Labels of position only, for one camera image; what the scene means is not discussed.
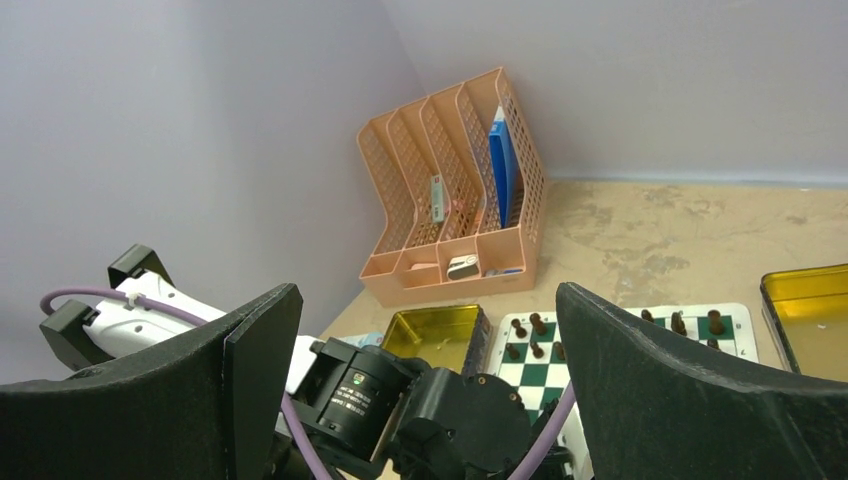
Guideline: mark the empty gold tin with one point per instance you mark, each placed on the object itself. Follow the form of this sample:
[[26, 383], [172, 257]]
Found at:
[[806, 313]]

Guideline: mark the green white chess board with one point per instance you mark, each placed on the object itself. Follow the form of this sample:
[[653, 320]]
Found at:
[[541, 373]]

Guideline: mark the blue round card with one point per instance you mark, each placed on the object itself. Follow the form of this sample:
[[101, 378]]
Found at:
[[362, 340]]

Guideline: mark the dark chess piece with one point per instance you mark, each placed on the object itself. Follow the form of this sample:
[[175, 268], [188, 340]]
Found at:
[[518, 328], [511, 351]]

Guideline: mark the white stapler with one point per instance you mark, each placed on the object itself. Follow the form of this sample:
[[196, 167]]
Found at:
[[462, 267]]

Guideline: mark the grey green box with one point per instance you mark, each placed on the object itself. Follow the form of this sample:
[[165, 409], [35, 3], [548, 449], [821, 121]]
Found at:
[[437, 197]]

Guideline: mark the blue folder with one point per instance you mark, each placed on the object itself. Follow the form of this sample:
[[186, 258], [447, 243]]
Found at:
[[504, 165]]

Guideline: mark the gold tin with pieces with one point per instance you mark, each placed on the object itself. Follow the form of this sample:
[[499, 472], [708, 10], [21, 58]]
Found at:
[[455, 337]]

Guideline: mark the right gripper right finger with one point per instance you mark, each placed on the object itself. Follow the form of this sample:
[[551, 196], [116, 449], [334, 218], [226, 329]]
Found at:
[[656, 405]]

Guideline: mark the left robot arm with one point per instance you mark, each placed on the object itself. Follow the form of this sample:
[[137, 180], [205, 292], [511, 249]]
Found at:
[[350, 408]]

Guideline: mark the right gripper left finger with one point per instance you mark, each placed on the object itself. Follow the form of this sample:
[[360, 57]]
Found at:
[[200, 405]]

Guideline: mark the pink desk organizer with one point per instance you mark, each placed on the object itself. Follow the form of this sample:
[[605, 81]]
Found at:
[[447, 133]]

